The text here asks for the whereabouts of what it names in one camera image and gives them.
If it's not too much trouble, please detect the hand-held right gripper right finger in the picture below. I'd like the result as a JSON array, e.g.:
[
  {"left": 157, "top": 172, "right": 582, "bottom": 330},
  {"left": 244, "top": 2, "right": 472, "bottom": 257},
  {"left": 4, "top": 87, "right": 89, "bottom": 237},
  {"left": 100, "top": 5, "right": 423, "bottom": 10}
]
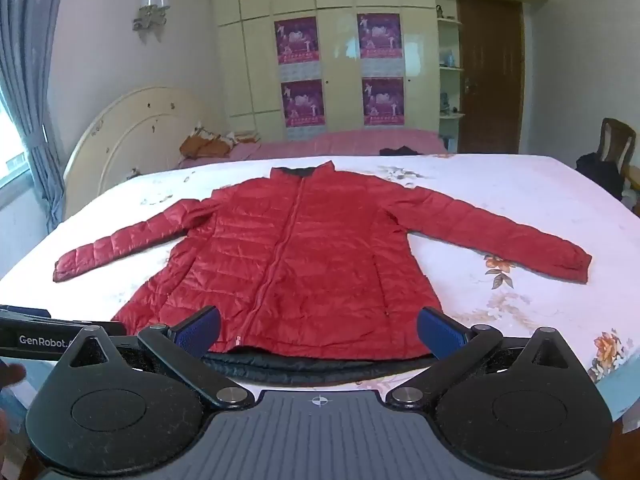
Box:
[{"left": 385, "top": 305, "right": 582, "bottom": 410}]

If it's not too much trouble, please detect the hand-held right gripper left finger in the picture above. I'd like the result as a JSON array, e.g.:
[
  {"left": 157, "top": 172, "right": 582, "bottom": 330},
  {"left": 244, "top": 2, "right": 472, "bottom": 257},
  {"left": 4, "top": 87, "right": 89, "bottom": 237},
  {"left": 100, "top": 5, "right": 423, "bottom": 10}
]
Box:
[{"left": 61, "top": 305, "right": 256, "bottom": 409}]

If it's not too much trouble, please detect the red down jacket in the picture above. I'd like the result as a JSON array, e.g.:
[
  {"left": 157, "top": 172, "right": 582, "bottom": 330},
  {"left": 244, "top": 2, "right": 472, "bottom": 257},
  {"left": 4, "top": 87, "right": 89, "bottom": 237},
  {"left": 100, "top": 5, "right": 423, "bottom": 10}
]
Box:
[{"left": 52, "top": 160, "right": 594, "bottom": 388}]

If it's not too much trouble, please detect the dark clothes pile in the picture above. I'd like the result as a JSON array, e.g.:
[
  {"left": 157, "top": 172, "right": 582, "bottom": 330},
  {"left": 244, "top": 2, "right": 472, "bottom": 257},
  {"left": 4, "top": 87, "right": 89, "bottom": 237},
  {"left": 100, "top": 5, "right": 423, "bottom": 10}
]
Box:
[{"left": 575, "top": 152, "right": 626, "bottom": 202}]

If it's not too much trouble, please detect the person's left hand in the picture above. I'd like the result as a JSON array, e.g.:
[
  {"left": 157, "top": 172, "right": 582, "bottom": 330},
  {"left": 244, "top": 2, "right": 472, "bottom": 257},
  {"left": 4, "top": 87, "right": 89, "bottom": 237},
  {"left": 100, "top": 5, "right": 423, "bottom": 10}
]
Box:
[{"left": 0, "top": 361, "right": 27, "bottom": 448}]

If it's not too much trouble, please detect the white floral bed sheet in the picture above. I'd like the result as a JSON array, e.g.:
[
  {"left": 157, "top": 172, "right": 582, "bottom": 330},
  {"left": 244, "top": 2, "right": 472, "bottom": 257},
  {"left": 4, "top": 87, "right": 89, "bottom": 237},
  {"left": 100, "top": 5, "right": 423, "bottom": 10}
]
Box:
[{"left": 0, "top": 154, "right": 640, "bottom": 421}]

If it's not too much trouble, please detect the window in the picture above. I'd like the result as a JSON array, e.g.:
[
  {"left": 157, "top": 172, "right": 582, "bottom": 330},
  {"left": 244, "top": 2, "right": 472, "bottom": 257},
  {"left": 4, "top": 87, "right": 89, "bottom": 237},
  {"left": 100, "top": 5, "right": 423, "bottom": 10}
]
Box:
[{"left": 0, "top": 92, "right": 28, "bottom": 188}]

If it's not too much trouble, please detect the cream round headboard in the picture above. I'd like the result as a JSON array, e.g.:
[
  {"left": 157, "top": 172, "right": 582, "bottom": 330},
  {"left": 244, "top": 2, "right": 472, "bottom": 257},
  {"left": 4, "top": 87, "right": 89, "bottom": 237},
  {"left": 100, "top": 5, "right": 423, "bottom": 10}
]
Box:
[{"left": 62, "top": 86, "right": 211, "bottom": 221}]

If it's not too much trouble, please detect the pink bed cover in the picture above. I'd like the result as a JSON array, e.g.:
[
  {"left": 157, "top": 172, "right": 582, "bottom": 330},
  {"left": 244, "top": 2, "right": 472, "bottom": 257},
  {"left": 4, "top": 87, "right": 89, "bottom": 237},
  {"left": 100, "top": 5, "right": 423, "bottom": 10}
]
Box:
[{"left": 177, "top": 129, "right": 451, "bottom": 170}]

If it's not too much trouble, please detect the wooden chair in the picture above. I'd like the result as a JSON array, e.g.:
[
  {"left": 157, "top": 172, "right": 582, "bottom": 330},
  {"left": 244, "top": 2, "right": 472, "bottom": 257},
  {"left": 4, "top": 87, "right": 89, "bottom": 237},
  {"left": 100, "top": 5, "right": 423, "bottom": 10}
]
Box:
[{"left": 597, "top": 117, "right": 638, "bottom": 181}]

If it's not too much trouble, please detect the brown wooden door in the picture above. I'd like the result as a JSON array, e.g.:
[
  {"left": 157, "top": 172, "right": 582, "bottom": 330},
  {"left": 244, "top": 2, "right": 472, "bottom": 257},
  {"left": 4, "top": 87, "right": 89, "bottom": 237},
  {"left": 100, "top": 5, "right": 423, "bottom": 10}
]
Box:
[{"left": 456, "top": 0, "right": 526, "bottom": 156}]

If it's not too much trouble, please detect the grey-blue curtain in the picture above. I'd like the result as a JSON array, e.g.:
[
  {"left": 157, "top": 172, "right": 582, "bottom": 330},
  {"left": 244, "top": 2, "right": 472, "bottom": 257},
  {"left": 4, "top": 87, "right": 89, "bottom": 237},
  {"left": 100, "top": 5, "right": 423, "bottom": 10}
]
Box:
[{"left": 0, "top": 0, "right": 70, "bottom": 223}]

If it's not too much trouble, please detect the cream wardrobe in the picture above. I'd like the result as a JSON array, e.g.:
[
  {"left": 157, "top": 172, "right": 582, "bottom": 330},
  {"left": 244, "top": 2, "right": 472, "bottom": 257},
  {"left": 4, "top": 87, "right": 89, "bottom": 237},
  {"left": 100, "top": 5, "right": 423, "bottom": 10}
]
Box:
[{"left": 207, "top": 0, "right": 466, "bottom": 147}]

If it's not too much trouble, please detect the purple wall poster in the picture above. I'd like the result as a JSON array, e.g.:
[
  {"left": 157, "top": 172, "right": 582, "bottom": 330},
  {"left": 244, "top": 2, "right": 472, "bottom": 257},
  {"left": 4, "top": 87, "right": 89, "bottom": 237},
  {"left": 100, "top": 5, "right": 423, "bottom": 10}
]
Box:
[
  {"left": 274, "top": 16, "right": 320, "bottom": 65},
  {"left": 280, "top": 79, "right": 326, "bottom": 129},
  {"left": 356, "top": 12, "right": 404, "bottom": 60},
  {"left": 362, "top": 77, "right": 405, "bottom": 126}
]

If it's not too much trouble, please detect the open wall shelf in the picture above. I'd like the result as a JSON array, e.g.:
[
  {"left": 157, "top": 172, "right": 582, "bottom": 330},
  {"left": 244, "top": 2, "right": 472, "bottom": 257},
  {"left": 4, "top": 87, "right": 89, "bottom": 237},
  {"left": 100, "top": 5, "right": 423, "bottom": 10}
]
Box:
[{"left": 434, "top": 0, "right": 466, "bottom": 153}]

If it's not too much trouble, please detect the glass wall lamp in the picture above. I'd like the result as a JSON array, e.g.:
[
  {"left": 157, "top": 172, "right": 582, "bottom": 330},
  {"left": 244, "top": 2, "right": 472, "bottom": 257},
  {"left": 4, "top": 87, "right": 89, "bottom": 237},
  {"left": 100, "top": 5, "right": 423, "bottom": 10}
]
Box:
[{"left": 132, "top": 0, "right": 172, "bottom": 43}]

